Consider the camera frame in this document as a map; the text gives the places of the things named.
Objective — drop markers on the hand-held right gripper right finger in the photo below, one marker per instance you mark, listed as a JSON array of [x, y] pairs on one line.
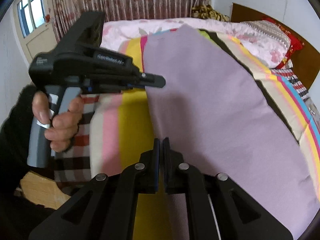
[[166, 160]]

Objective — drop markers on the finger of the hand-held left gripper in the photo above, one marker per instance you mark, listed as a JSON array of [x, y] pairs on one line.
[[136, 86], [155, 80]]

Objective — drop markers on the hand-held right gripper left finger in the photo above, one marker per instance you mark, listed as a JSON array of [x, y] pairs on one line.
[[156, 160]]

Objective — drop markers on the purple pants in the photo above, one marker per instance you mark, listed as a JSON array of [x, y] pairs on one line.
[[212, 117]]

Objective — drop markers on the person's left forearm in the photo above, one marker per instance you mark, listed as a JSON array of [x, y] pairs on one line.
[[15, 155]]

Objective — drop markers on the person's left hand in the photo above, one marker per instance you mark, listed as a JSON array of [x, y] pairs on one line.
[[65, 122]]

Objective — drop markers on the colourful striped blanket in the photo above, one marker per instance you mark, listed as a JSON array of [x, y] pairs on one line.
[[130, 120]]

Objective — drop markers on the white door with window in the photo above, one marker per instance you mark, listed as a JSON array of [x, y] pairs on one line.
[[35, 27]]

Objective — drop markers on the pale pink floral quilt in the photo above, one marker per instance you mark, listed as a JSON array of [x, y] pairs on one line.
[[120, 32]]

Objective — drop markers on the plaid bed sheet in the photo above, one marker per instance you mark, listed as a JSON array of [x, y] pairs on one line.
[[82, 140]]

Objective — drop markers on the floral curtain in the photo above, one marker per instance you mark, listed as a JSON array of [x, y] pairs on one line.
[[130, 0]]

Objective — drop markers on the brown and yellow blanket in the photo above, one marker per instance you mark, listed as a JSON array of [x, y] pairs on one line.
[[210, 12]]

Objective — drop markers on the zigzag and floral pillow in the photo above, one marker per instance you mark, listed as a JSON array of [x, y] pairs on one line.
[[270, 42]]

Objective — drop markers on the red embroidered pillow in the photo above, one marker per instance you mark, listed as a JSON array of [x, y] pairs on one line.
[[292, 47]]

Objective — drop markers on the dark brown plain headboard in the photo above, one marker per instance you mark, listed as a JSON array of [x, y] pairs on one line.
[[307, 55]]

